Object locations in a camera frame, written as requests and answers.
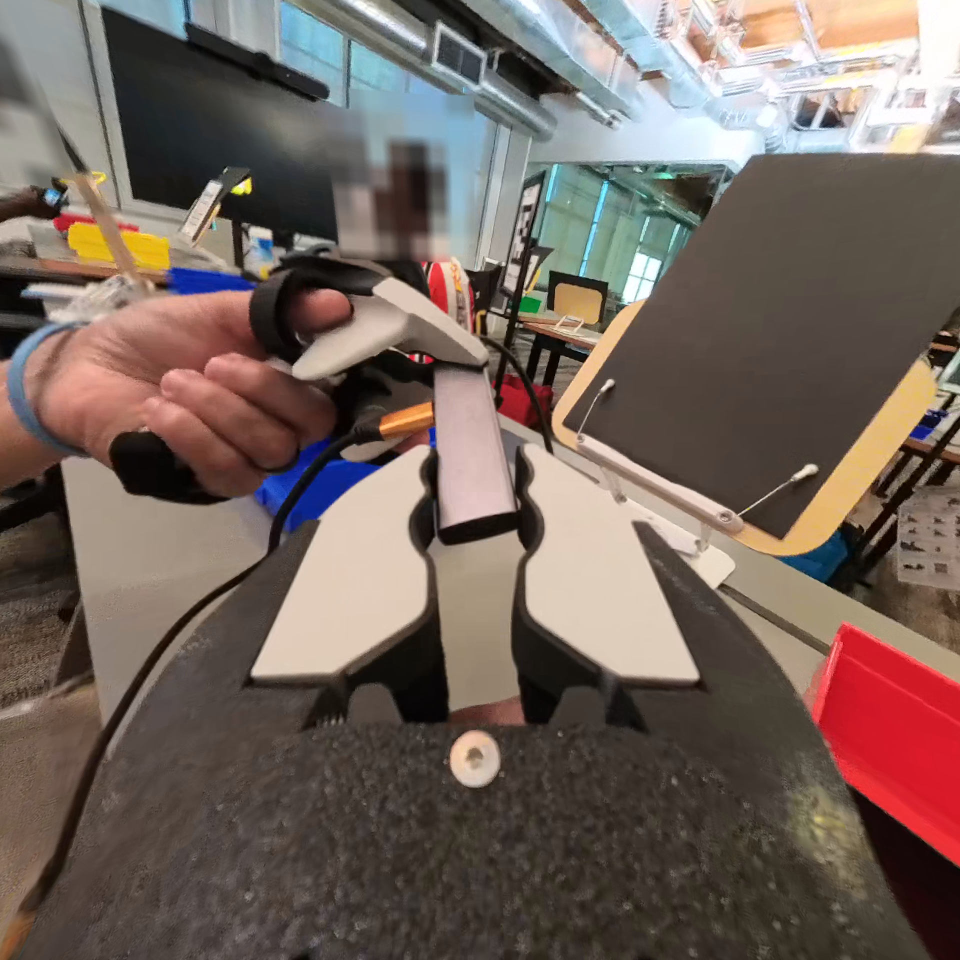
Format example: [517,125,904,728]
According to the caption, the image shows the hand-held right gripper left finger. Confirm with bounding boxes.
[249,446,440,685]

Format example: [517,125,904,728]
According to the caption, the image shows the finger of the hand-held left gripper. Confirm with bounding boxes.
[372,277,490,370]
[341,438,429,462]

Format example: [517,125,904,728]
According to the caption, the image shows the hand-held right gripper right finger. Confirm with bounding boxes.
[513,442,702,687]

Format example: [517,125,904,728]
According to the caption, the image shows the black cable with gold plug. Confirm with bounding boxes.
[15,401,438,931]

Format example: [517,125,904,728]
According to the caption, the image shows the blue storage bin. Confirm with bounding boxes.
[253,431,438,535]

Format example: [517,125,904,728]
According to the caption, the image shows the grey usb hub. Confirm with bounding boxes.
[433,366,520,546]

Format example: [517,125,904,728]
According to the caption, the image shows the red storage bin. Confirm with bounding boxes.
[810,621,960,869]

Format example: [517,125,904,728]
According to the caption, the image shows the grey desk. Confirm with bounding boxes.
[60,408,960,759]

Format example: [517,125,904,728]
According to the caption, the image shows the person's left hand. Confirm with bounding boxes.
[33,288,354,498]

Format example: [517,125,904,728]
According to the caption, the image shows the red bag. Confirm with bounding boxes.
[495,373,556,430]

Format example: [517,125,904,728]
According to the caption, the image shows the white air vent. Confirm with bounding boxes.
[431,21,489,90]

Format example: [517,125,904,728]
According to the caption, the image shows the black video bar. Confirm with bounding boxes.
[183,22,331,102]

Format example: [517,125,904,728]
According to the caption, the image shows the blue wristband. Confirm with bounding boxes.
[6,322,87,459]

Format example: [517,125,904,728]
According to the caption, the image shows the book stand with black board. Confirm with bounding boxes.
[551,152,960,591]

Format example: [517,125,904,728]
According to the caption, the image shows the black wall screen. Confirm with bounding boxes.
[101,7,350,241]

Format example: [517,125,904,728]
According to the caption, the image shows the silver ventilation duct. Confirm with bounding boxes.
[300,0,560,140]

